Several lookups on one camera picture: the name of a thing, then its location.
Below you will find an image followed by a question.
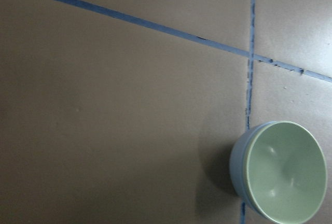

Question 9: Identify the blue bowl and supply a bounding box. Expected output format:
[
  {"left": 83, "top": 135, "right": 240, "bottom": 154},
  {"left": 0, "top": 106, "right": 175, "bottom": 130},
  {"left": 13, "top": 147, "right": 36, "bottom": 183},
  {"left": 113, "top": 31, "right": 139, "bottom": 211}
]
[{"left": 229, "top": 121, "right": 276, "bottom": 215}]

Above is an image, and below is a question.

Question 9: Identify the green bowl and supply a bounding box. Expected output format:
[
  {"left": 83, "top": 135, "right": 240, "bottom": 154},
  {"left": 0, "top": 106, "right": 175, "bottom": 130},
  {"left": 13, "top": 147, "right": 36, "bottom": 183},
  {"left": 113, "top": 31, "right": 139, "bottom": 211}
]
[{"left": 244, "top": 121, "right": 327, "bottom": 223}]

